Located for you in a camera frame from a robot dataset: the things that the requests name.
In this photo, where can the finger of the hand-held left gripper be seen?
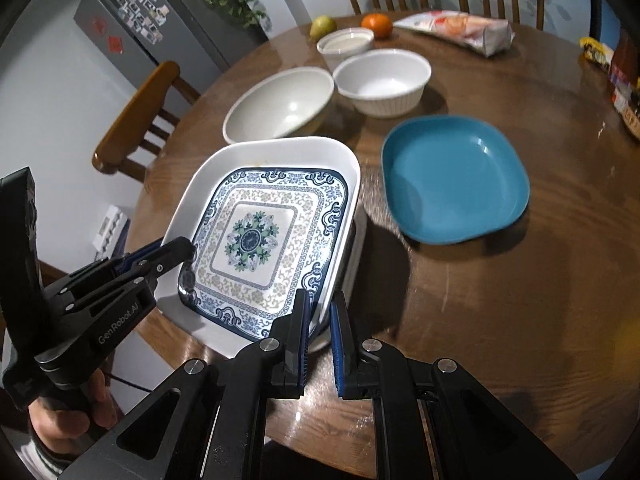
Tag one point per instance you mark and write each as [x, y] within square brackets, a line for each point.
[145, 251]
[165, 257]

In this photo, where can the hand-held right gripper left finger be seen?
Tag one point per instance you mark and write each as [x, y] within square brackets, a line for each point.
[302, 345]

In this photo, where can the yellow snack packet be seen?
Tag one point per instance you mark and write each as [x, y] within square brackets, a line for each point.
[597, 55]

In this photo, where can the red fridge sticker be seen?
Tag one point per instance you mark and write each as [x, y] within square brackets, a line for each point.
[116, 45]
[100, 26]

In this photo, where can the white ribbed bowl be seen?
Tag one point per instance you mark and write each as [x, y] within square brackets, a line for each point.
[382, 80]

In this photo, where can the white printed box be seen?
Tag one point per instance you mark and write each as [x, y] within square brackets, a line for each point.
[111, 232]

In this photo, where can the small white ramekin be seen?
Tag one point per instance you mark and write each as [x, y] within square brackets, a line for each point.
[345, 42]

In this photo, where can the orange fruit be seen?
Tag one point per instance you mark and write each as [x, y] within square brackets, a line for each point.
[376, 26]

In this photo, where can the teal blue plate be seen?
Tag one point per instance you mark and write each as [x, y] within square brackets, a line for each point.
[450, 180]

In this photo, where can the white square dish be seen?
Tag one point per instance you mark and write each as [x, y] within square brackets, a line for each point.
[200, 185]

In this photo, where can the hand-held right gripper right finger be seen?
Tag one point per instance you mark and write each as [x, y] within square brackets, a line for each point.
[339, 355]

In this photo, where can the person's left hand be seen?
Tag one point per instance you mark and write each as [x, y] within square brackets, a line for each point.
[70, 420]

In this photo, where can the white round plates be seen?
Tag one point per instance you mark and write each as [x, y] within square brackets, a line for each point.
[280, 105]

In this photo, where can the person's left forearm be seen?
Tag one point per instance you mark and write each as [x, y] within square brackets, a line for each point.
[45, 466]

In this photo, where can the blue patterned square plate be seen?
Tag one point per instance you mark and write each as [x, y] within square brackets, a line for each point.
[250, 240]

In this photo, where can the cluster of fridge photos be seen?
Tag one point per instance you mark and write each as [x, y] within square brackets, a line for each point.
[135, 5]

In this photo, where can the white snack bag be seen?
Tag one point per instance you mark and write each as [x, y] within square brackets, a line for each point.
[460, 30]

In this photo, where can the green pear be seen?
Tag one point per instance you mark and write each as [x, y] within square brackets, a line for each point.
[321, 27]

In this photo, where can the grey refrigerator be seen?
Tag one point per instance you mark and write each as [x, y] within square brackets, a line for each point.
[200, 15]

